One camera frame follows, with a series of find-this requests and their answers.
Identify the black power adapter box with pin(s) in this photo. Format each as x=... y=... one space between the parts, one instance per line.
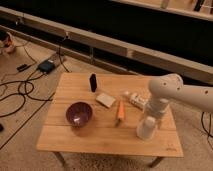
x=46 y=66

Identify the white sponge pad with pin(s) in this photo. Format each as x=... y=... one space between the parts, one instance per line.
x=105 y=99

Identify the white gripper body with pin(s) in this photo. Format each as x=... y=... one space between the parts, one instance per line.
x=156 y=107

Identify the orange carrot toy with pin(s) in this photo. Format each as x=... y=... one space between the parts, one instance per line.
x=120 y=113

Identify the purple bowl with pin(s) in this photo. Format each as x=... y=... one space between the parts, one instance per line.
x=79 y=113

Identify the wooden table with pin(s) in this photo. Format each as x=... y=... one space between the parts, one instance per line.
x=101 y=135

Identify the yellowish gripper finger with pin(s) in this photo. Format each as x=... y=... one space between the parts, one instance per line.
x=159 y=123

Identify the black eraser block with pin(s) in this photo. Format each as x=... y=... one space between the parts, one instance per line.
x=93 y=82

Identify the small black plug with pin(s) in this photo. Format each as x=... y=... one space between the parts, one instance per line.
x=22 y=67

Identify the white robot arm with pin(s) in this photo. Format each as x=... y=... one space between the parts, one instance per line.
x=169 y=87

